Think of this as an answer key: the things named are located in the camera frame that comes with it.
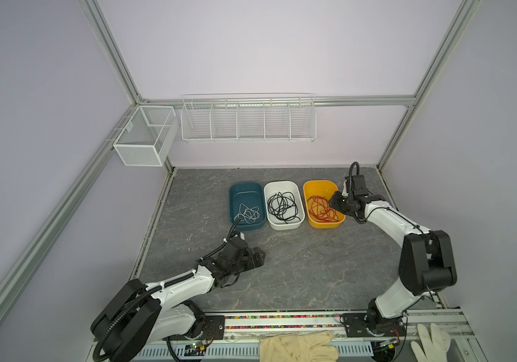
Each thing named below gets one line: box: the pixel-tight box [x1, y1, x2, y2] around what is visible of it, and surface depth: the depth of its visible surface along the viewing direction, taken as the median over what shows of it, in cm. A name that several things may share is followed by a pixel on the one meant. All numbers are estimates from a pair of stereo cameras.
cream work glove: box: [259, 330, 340, 362], surface depth 71 cm
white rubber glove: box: [409, 322, 451, 362], surface depth 71 cm
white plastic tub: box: [263, 180, 306, 231], surface depth 104 cm
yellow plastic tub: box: [302, 180, 346, 230], surface depth 103 cm
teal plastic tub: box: [229, 181, 267, 232], surface depth 105 cm
